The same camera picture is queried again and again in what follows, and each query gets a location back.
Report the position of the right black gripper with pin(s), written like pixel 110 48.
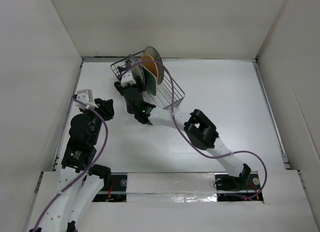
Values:
pixel 121 89

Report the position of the beige plate with tree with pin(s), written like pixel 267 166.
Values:
pixel 157 58

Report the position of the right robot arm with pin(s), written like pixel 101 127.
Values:
pixel 200 131

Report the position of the light green rectangular plate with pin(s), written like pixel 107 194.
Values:
pixel 150 82

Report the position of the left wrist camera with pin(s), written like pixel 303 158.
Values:
pixel 86 97

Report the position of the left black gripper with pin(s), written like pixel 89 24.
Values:
pixel 105 106

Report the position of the woven bamboo round plate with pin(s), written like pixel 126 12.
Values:
pixel 149 63

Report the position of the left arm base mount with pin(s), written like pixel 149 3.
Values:
pixel 115 191

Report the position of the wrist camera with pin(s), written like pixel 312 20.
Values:
pixel 127 79
pixel 86 97

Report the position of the grey wire dish rack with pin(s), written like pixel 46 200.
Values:
pixel 169 94

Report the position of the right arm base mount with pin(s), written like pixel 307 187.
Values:
pixel 230 189

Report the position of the blue floral white plate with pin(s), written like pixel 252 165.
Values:
pixel 129 62

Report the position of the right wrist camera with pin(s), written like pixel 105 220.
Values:
pixel 127 79

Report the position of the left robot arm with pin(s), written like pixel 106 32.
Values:
pixel 80 177

